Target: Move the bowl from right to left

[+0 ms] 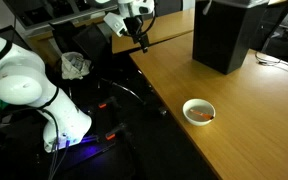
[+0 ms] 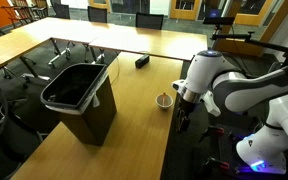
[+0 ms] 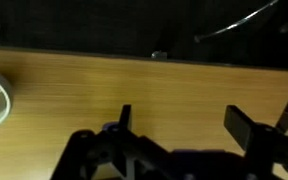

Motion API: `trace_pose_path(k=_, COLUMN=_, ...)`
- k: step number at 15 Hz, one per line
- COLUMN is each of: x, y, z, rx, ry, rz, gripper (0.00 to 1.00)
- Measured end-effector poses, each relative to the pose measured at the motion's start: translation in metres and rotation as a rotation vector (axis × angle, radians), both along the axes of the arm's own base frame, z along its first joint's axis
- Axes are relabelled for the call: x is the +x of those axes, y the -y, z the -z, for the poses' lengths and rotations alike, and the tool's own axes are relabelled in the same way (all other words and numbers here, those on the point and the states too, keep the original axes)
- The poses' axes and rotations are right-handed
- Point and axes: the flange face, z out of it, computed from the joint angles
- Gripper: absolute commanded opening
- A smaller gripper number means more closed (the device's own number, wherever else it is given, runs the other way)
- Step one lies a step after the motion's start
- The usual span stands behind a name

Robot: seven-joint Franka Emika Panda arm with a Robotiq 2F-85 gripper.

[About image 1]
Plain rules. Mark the black bin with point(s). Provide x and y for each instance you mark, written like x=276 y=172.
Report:
x=223 y=32

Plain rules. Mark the white bowl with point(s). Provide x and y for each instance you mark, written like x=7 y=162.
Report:
x=199 y=105

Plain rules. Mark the black clamp with orange tips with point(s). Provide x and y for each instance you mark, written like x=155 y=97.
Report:
x=117 y=126

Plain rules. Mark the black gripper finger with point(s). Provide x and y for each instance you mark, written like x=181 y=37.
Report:
x=144 y=48

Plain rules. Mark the orange marker pen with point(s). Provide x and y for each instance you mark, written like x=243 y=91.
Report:
x=204 y=115

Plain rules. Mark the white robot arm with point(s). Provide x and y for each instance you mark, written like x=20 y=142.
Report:
x=23 y=80

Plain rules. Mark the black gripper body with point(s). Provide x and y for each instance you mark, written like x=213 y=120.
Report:
x=134 y=29

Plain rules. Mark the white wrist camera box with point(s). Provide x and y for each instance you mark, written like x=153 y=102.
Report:
x=116 y=23

